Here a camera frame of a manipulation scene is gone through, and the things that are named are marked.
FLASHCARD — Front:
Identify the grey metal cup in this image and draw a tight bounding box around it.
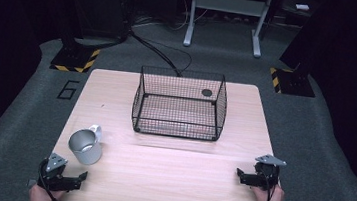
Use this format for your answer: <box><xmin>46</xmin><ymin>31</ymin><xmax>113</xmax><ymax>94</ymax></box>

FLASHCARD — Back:
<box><xmin>65</xmin><ymin>121</ymin><xmax>106</xmax><ymax>168</ymax></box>

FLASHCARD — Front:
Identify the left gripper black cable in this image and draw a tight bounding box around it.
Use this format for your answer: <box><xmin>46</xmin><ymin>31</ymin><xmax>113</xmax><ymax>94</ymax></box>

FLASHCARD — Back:
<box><xmin>34</xmin><ymin>160</ymin><xmax>69</xmax><ymax>201</ymax></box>

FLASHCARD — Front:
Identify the person's left hand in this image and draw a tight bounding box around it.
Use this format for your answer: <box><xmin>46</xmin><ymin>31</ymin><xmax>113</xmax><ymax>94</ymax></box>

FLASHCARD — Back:
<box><xmin>27</xmin><ymin>182</ymin><xmax>68</xmax><ymax>201</ymax></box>

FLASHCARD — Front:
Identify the small white box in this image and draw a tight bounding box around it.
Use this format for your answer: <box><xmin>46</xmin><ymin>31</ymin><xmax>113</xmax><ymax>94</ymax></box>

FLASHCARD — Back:
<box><xmin>294</xmin><ymin>3</ymin><xmax>311</xmax><ymax>13</ymax></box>

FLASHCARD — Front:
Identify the white metal stand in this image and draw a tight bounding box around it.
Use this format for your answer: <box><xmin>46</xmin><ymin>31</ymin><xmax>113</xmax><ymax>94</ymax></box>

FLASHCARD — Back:
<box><xmin>182</xmin><ymin>0</ymin><xmax>275</xmax><ymax>60</ymax></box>

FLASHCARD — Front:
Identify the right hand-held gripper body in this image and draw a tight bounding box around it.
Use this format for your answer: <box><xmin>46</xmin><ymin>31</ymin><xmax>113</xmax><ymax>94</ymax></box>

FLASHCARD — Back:
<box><xmin>251</xmin><ymin>153</ymin><xmax>288</xmax><ymax>193</ymax></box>

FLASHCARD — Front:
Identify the black base with hazard tape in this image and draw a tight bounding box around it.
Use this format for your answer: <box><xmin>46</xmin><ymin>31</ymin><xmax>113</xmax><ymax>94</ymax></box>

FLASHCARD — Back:
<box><xmin>49</xmin><ymin>42</ymin><xmax>103</xmax><ymax>76</ymax></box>
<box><xmin>266</xmin><ymin>66</ymin><xmax>318</xmax><ymax>99</ymax></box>

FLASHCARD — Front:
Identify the black floor cable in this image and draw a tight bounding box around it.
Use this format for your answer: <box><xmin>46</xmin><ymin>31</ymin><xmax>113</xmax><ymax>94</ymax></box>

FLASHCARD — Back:
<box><xmin>124</xmin><ymin>28</ymin><xmax>196</xmax><ymax>80</ymax></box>

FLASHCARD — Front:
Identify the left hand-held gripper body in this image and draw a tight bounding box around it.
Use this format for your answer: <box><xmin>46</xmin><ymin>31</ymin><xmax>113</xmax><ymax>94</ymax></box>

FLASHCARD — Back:
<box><xmin>35</xmin><ymin>150</ymin><xmax>78</xmax><ymax>194</ymax></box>

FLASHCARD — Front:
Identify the black wire basket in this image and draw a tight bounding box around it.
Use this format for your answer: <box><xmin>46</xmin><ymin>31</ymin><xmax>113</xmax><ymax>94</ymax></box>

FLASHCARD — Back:
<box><xmin>129</xmin><ymin>64</ymin><xmax>232</xmax><ymax>143</ymax></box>

